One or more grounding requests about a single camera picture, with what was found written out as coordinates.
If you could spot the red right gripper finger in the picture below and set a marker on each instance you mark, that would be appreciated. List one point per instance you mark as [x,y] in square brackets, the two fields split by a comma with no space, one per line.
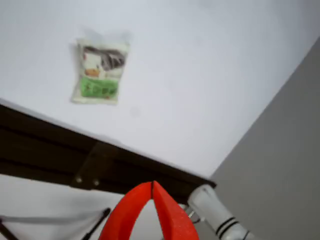
[172,217]

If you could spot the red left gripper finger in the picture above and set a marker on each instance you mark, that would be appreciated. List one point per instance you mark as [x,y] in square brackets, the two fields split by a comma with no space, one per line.
[125,212]

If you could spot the cream green sunflower seed packet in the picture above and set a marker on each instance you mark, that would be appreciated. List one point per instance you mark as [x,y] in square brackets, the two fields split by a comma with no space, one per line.
[100,75]

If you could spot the white cylindrical device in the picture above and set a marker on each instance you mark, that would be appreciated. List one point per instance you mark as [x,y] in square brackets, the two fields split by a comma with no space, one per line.
[210,207]

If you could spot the black bolted bracket plate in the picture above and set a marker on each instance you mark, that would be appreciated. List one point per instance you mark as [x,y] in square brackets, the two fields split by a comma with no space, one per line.
[92,165]

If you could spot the black aluminium table rail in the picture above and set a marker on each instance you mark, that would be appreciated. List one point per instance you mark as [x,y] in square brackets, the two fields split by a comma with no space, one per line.
[37,150]

